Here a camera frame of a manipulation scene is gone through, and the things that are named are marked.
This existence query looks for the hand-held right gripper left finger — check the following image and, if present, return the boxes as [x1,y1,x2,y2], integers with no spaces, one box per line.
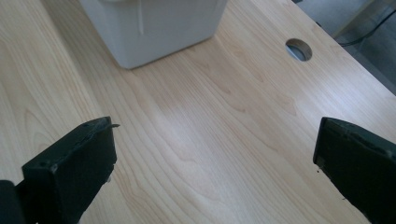
[21,116,121,224]

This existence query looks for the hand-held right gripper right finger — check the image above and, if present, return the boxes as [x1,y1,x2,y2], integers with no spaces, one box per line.
[312,116,396,224]

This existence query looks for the white plastic storage box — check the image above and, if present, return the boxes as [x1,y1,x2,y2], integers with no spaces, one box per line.
[78,0,230,70]

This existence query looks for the black hanging cable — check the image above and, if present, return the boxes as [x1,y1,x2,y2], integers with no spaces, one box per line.
[337,8,396,49]

